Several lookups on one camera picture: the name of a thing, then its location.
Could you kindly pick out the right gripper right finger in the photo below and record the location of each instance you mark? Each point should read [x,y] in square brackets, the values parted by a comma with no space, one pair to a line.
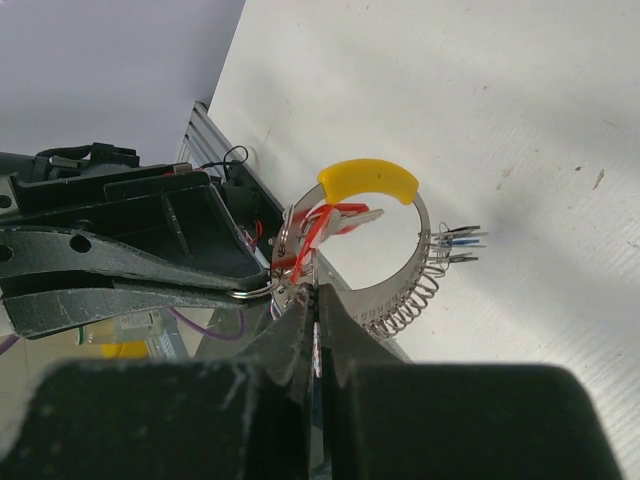
[388,419]

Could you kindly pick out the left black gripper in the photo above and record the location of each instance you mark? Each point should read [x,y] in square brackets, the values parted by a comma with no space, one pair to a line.
[94,208]

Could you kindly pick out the red tagged key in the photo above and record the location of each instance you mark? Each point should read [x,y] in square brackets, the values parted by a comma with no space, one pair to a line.
[325,221]

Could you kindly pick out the keyring with yellow handle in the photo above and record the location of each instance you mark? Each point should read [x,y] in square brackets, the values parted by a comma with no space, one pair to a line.
[393,283]

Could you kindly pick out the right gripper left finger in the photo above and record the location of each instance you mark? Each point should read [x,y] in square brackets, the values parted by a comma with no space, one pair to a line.
[242,417]

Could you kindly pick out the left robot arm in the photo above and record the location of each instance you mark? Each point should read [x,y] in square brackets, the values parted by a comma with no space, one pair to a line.
[243,202]

